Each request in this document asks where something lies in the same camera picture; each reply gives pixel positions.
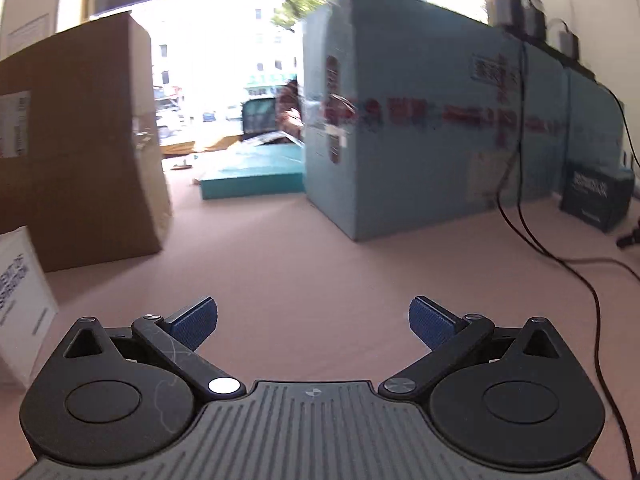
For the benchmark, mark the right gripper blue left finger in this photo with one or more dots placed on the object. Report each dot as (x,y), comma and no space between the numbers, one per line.
(173,342)

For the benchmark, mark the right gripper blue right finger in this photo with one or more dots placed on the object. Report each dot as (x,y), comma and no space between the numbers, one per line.
(453,342)

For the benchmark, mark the white lettered box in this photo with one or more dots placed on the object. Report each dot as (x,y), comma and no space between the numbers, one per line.
(27,308)

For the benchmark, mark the teal flat box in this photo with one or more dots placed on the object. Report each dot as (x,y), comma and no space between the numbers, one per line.
(256,171)

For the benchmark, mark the large brown cardboard box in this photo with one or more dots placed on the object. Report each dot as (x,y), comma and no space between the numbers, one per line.
(81,166)

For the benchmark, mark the small black box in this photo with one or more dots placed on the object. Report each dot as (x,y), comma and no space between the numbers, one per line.
(597,196)

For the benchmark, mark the light blue cardboard box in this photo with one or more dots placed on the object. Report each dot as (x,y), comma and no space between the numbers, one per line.
(414,114)

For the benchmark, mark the woman in patterned top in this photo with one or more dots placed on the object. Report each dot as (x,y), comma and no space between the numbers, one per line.
(289,116)

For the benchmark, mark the black power adapters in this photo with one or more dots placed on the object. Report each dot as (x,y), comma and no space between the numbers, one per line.
(527,19)

